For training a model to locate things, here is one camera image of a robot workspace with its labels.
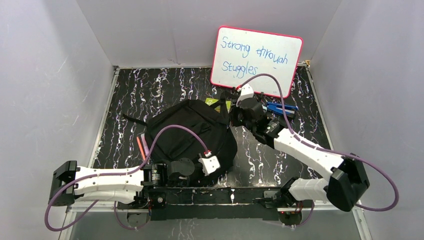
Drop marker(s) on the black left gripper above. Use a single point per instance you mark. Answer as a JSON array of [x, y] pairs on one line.
[[201, 174]]

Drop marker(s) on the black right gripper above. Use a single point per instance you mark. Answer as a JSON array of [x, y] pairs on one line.
[[234, 121]]

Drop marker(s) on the green treehouse book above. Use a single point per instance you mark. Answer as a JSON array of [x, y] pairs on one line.
[[214, 101]]

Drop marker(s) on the black backpack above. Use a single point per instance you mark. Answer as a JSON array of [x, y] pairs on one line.
[[182, 131]]

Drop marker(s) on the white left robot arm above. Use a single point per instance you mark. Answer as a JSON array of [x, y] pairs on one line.
[[72, 183]]

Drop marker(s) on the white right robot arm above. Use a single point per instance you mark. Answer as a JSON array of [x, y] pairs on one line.
[[343, 177]]

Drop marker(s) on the pink highlighter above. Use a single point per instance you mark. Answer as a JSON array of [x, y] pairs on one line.
[[144, 144]]

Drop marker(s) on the pink framed whiteboard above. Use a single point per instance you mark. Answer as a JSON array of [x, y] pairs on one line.
[[243, 53]]

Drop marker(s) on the blue stapler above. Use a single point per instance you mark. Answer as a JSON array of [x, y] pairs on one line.
[[279, 109]]

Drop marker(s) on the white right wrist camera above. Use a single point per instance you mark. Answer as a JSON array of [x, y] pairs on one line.
[[245, 92]]

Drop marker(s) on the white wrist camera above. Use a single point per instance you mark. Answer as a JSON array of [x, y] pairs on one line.
[[210, 164], [245, 92]]

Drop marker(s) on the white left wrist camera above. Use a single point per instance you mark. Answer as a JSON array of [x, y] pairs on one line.
[[210, 164]]

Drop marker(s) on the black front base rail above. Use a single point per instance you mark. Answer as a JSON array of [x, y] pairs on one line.
[[216, 203]]

